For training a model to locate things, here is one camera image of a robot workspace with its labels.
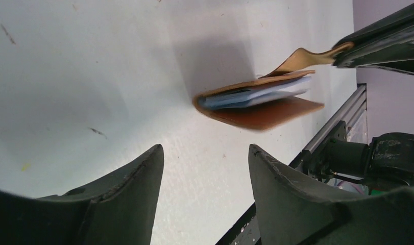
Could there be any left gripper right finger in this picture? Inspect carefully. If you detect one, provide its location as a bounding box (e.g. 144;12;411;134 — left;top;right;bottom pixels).
248;144;414;244

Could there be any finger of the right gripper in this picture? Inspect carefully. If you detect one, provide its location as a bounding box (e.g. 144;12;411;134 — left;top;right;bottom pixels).
333;3;414;76

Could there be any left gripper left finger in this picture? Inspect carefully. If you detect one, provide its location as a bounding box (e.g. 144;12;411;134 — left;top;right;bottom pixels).
0;144;164;244

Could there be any brown leather card holder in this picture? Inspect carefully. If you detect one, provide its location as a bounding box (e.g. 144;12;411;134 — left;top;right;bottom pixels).
192;41;354;131

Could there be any aluminium frame rail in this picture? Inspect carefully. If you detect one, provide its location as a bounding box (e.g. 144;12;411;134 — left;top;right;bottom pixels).
217;84;367;244

